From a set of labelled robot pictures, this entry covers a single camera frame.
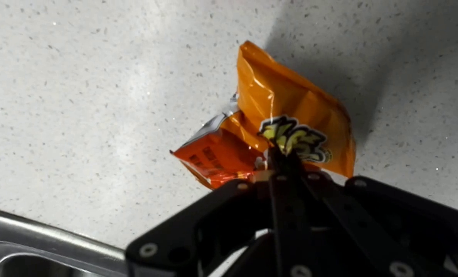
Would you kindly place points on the stainless steel sink edge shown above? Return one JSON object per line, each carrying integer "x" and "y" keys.
{"x": 29, "y": 248}

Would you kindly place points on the orange snack packet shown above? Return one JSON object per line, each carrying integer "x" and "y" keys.
{"x": 272, "y": 106}

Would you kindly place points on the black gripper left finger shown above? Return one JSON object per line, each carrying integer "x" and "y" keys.
{"x": 198, "y": 239}

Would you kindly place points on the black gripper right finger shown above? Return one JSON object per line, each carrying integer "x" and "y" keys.
{"x": 363, "y": 228}

